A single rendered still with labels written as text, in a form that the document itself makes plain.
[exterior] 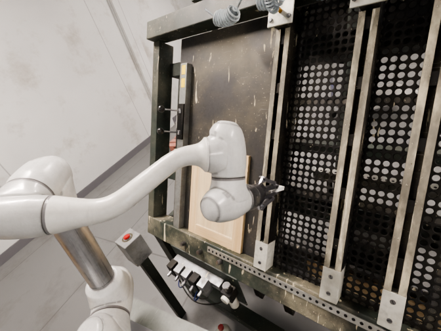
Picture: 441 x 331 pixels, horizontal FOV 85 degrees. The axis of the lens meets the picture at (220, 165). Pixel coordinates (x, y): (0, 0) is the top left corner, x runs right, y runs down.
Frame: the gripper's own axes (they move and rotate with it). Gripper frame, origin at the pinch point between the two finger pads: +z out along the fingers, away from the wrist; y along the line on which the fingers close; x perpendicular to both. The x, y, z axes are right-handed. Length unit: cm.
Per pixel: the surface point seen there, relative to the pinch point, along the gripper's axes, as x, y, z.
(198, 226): 48, -33, 7
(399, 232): -40.7, -5.5, 1.4
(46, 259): 289, -147, -3
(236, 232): 22.2, -27.7, 6.6
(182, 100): 64, 37, 4
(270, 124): 6.5, 25.4, 1.3
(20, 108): 375, 32, -5
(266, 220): 4.2, -15.2, 1.3
